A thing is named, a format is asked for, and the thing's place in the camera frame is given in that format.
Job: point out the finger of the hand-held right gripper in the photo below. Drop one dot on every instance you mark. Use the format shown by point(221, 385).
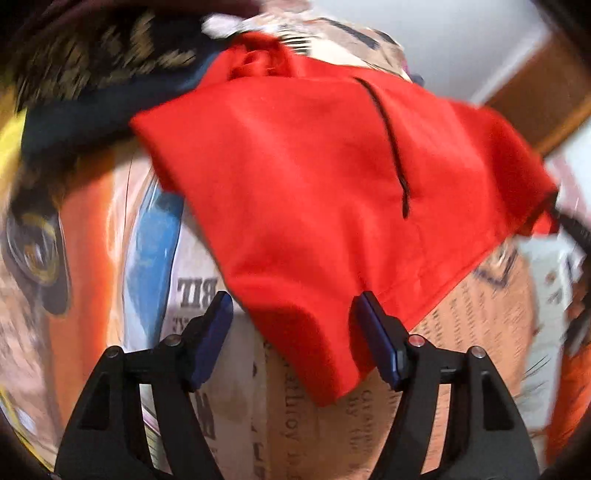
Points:
point(571, 226)

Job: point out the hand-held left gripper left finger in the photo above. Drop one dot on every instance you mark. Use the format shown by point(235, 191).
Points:
point(214, 337)

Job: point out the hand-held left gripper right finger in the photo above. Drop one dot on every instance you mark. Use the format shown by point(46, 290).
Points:
point(376, 341)

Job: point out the red garment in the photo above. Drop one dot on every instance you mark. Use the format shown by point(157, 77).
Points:
point(300, 184)

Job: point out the printed blanket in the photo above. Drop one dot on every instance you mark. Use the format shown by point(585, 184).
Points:
point(300, 438)

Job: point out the orange cloth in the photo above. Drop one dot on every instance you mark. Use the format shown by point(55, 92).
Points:
point(572, 397)

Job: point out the dark blue patterned cloth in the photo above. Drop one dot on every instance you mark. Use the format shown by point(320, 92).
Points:
point(92, 115)

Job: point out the wooden door frame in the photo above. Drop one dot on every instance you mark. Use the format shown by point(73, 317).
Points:
point(549, 87)

